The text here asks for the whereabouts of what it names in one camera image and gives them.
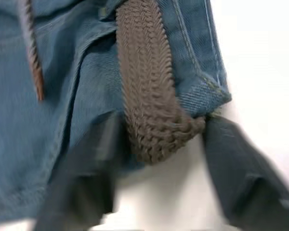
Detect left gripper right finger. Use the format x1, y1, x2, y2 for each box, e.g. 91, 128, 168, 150
201, 116, 289, 231

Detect blue denim shorts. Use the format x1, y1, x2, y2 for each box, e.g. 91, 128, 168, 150
0, 0, 233, 224

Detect brown braided belt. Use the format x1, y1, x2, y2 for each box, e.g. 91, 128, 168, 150
18, 0, 207, 166

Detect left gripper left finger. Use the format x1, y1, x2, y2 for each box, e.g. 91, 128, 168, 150
35, 115, 126, 231

